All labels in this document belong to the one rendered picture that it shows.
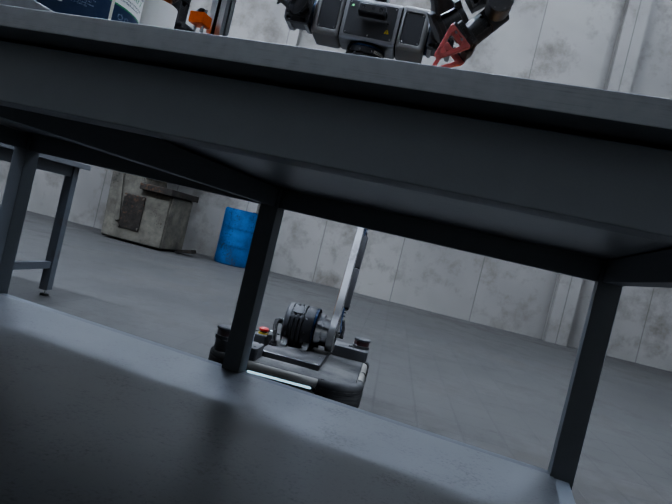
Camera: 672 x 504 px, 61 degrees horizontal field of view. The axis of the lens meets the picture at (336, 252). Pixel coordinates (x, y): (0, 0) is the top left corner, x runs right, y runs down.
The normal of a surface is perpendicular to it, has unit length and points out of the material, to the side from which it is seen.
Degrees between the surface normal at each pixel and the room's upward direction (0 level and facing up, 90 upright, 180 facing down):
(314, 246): 90
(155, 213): 90
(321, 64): 90
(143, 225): 90
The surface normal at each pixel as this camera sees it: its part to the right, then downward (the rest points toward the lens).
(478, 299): -0.11, 0.00
